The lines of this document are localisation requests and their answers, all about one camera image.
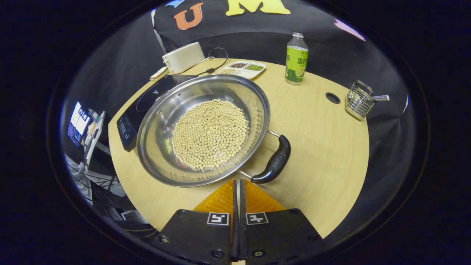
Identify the white box appliance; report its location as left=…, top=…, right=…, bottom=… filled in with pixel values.
left=162, top=42, right=205, bottom=74

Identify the white metal stand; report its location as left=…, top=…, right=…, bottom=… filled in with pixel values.
left=84, top=110, right=106, bottom=172

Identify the green label bottle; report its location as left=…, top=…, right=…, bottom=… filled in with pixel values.
left=284, top=32, right=309, bottom=86

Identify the pile of soybeans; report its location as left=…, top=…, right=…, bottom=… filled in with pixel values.
left=171, top=99, right=250, bottom=172

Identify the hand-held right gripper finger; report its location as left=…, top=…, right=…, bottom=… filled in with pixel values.
left=153, top=179, right=239, bottom=264
left=239, top=179, right=324, bottom=264

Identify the white divided tray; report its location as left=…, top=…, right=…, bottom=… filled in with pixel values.
left=218, top=60, right=267, bottom=80

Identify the black induction cooktop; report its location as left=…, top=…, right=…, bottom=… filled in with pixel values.
left=117, top=75, right=197, bottom=152

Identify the black power cable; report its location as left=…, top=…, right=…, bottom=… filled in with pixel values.
left=195, top=47, right=229, bottom=77

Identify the bundle of floor cables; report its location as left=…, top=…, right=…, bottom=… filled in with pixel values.
left=64, top=155, right=125, bottom=206

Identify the wire mesh utensil holder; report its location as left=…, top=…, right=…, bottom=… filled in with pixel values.
left=345, top=80, right=376, bottom=121

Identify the stainless steel pot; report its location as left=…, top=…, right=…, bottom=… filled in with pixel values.
left=136, top=74, right=292, bottom=188

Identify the computer monitor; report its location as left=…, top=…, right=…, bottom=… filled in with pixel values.
left=67, top=101, right=89, bottom=147

